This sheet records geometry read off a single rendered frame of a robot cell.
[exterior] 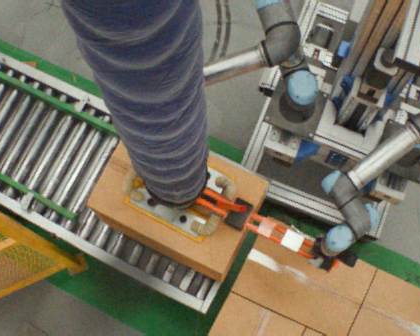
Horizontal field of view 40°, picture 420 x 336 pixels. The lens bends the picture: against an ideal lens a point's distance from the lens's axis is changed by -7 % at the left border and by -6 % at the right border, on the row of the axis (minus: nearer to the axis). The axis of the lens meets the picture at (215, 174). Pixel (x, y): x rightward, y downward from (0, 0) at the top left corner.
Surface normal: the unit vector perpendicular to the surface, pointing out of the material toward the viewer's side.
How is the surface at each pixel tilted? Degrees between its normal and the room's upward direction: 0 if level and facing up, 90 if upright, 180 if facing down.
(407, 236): 0
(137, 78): 78
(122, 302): 0
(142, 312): 0
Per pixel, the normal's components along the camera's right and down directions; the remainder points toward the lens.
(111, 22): 0.04, 0.89
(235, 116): 0.00, -0.25
